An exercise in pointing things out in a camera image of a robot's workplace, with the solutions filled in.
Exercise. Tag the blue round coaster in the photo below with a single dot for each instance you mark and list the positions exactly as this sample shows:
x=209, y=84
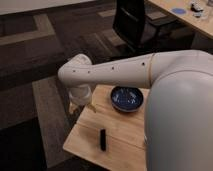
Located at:
x=178, y=11

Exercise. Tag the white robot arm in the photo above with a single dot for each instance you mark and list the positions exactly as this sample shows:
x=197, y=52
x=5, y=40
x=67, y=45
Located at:
x=179, y=107

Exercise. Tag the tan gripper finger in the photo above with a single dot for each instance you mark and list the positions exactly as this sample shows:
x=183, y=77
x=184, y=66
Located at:
x=72, y=108
x=92, y=107

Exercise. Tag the small white objects on desk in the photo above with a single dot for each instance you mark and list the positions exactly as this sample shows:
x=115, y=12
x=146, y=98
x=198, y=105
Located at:
x=196, y=9

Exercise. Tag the dark blue bowl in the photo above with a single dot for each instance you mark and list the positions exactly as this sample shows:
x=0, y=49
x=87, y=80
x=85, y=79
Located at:
x=126, y=99

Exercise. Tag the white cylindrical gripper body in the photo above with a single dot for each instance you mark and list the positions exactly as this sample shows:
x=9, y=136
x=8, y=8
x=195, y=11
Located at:
x=80, y=95

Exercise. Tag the black office chair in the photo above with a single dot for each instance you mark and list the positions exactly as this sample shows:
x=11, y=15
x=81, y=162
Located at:
x=130, y=21

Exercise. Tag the wooden background desk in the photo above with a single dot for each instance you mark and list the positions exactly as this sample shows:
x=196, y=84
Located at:
x=204, y=24

